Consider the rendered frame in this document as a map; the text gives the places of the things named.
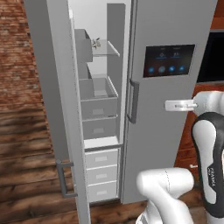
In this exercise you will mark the glass fridge shelf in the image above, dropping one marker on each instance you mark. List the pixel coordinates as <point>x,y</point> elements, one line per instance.
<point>109,50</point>

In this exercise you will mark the grey door bin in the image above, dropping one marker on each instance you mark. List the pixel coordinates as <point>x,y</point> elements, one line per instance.
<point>83,46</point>

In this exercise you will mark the black built-in oven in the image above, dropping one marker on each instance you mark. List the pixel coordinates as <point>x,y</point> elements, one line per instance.
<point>211,58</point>

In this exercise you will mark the grey fridge door with bins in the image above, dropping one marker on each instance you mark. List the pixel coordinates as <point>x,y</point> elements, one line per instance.
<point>62,87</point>

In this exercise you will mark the white fridge drawer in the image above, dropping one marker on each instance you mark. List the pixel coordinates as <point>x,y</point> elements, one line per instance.
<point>102,175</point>
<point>102,191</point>
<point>101,159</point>

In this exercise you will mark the brown wooden cupboard run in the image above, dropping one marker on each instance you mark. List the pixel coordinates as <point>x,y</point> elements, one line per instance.
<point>186,145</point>

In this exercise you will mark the grey fridge door with screen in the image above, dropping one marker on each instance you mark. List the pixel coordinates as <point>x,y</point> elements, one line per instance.
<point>163,131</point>

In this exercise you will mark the grey fish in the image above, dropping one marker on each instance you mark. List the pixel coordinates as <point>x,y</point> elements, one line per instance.
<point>95,43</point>

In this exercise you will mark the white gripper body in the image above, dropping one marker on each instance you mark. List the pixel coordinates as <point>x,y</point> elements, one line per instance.
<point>178,105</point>

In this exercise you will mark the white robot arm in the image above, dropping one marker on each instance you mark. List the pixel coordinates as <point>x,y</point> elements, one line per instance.
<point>163,189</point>

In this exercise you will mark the grey side-by-side fridge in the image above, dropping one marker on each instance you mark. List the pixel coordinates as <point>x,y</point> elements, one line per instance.
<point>87,14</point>

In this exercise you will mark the large open grey fridge drawer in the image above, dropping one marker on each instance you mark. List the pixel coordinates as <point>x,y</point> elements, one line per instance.
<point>99,106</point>

